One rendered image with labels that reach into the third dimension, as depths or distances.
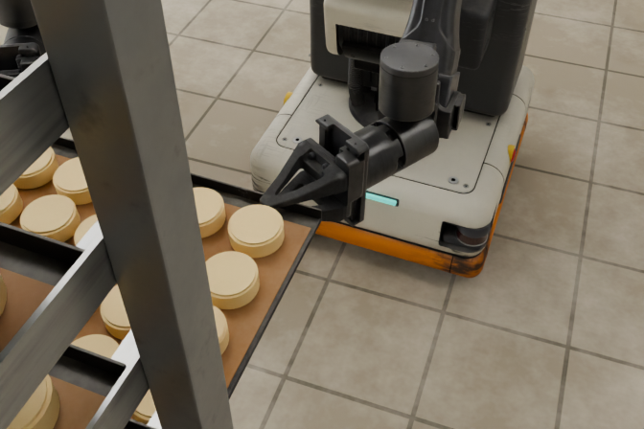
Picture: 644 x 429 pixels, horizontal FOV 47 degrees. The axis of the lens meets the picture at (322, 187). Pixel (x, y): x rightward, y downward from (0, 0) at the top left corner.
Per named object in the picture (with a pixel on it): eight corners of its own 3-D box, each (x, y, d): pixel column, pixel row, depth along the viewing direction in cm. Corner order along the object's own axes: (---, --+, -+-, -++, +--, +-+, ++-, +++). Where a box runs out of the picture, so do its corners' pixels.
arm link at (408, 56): (464, 113, 84) (391, 99, 86) (476, 21, 76) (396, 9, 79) (440, 176, 75) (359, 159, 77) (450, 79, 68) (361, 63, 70)
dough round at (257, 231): (269, 266, 65) (267, 252, 64) (219, 249, 66) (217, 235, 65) (293, 226, 68) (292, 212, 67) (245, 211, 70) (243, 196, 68)
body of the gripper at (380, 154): (310, 119, 71) (368, 92, 74) (310, 196, 78) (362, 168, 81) (355, 152, 67) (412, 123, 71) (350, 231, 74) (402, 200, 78)
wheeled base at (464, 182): (333, 82, 243) (334, 16, 226) (526, 127, 227) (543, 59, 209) (245, 221, 199) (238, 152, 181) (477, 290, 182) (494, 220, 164)
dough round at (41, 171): (17, 154, 75) (11, 140, 74) (65, 155, 75) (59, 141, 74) (0, 190, 72) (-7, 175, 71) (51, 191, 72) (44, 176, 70)
